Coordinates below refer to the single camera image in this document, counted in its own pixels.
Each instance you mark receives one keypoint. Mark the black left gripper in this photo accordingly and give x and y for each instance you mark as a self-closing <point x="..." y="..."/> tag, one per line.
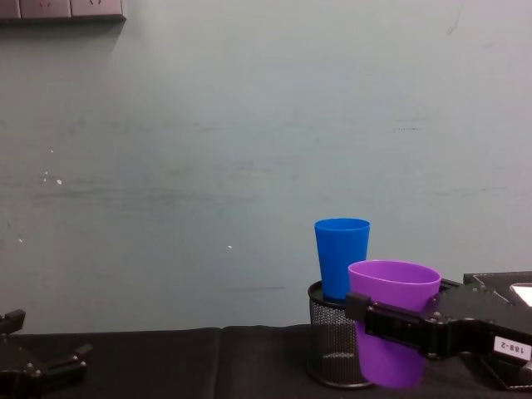
<point x="16" y="384"/>

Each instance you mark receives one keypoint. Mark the white flat item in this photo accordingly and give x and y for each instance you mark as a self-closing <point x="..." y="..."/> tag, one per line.
<point x="523" y="294"/>

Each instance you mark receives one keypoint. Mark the black mesh pen holder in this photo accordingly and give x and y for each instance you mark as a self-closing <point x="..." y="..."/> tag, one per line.
<point x="332" y="341"/>

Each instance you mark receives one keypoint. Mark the black table cloth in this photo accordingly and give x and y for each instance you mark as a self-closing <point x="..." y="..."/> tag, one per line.
<point x="187" y="361"/>

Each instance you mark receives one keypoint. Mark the purple plastic cup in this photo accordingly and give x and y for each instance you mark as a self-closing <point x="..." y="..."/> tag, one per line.
<point x="386" y="361"/>

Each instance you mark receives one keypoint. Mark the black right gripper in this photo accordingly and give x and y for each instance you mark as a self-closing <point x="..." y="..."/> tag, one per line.
<point x="469" y="320"/>

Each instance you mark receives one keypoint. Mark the blue plastic cup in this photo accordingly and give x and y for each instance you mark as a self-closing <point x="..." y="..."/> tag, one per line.
<point x="341" y="257"/>

